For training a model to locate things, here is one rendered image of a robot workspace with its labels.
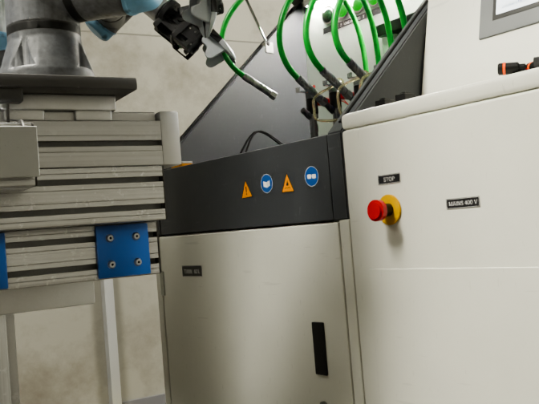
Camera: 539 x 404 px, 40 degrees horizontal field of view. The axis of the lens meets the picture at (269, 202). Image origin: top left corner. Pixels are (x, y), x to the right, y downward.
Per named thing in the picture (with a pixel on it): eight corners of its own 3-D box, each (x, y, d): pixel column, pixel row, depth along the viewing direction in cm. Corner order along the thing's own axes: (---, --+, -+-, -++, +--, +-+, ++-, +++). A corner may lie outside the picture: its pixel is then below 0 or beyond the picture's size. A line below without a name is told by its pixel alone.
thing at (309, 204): (160, 235, 185) (156, 171, 185) (176, 234, 187) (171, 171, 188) (333, 220, 137) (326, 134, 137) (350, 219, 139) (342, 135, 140)
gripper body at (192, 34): (189, 62, 184) (154, 33, 185) (213, 39, 186) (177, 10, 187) (188, 48, 176) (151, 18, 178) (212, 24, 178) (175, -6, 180)
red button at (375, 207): (363, 227, 125) (360, 196, 125) (379, 225, 128) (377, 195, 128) (386, 225, 121) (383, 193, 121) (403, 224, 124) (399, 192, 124)
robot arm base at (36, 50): (9, 78, 110) (4, 12, 110) (-10, 98, 123) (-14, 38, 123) (107, 81, 118) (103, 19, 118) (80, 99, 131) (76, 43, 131)
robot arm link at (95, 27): (80, 11, 174) (112, -21, 176) (83, 25, 185) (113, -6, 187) (106, 35, 175) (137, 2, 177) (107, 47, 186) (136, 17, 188)
